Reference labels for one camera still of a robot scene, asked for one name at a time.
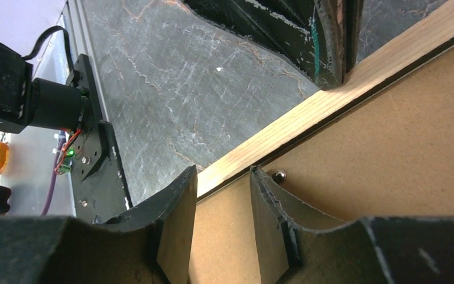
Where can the wooden picture frame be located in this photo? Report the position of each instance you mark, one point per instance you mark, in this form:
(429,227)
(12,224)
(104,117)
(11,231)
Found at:
(412,49)

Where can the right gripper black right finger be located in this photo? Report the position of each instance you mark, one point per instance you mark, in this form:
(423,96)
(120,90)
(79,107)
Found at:
(297,243)

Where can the brown backing board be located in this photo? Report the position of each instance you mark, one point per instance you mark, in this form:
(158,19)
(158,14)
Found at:
(391,155)

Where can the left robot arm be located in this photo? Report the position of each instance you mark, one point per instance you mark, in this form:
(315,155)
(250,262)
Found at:
(25,100)

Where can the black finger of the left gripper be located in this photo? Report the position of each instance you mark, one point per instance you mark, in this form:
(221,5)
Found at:
(310,35)
(353,16)

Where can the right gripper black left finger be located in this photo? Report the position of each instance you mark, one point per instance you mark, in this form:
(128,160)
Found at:
(149,243)

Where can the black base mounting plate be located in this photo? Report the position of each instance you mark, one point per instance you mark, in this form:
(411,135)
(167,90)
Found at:
(100,189)

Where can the aluminium rail base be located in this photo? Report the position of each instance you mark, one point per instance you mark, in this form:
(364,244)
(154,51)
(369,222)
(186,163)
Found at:
(55,192)

